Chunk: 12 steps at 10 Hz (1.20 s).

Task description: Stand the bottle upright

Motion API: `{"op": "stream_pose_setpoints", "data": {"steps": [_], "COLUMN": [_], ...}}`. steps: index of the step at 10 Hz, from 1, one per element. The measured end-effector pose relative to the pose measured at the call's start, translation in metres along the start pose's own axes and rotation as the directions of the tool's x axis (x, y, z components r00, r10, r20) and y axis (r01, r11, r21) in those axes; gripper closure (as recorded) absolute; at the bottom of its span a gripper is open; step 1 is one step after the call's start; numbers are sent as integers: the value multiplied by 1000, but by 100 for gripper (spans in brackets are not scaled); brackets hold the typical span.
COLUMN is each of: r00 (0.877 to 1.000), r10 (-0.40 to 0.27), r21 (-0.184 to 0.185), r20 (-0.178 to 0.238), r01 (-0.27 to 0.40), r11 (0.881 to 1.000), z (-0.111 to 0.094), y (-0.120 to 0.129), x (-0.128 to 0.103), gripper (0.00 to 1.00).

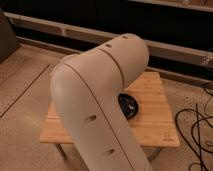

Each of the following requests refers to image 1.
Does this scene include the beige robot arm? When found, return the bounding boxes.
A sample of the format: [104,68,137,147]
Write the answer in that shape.
[50,34,152,171]

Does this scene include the small wooden table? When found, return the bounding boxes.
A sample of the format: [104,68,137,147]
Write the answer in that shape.
[40,72,180,161]

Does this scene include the black round plate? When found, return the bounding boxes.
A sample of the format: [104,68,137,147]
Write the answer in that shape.
[118,93,139,120]

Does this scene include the dark metal shelf rack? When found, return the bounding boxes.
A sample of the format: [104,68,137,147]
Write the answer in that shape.
[0,0,213,81]

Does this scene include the dark cabinet at left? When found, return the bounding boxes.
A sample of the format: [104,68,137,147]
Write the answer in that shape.
[0,9,20,63]

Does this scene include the black cables on floor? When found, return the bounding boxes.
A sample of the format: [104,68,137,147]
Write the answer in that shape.
[174,81,213,171]

